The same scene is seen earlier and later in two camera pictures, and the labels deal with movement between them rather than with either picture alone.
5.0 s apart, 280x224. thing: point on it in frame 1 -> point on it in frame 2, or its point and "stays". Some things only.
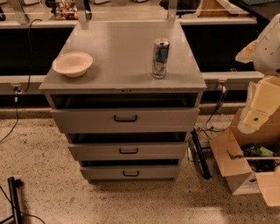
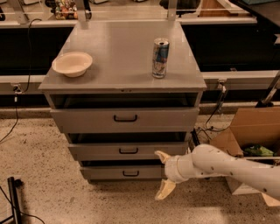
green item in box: [259, 150] stays
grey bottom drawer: [130, 174] stays
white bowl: [72, 64] stays
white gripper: [269, 51] -> [171, 170]
